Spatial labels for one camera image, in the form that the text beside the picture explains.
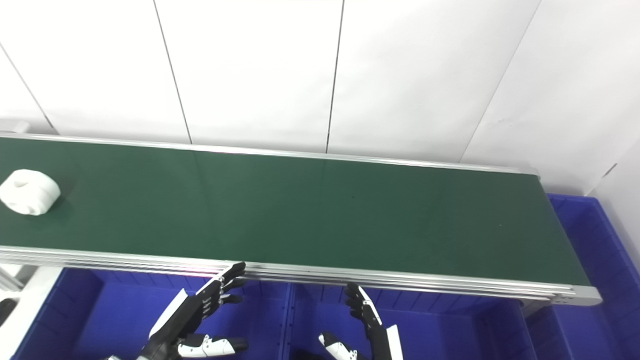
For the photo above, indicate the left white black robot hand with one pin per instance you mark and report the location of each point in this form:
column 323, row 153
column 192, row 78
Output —
column 186, row 312

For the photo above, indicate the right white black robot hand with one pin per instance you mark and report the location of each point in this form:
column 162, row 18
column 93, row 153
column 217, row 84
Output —
column 376, row 336

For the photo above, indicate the white round plastic part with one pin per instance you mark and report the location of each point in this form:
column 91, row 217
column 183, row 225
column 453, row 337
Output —
column 29, row 192

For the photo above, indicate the blue plastic bin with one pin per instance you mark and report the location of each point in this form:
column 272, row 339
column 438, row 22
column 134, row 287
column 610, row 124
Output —
column 595, row 260
column 110, row 315
column 440, row 330

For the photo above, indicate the green conveyor belt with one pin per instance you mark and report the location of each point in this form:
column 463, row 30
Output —
column 310, row 215

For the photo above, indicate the aluminium conveyor support leg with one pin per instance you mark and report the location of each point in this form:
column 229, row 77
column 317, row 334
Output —
column 9, row 279

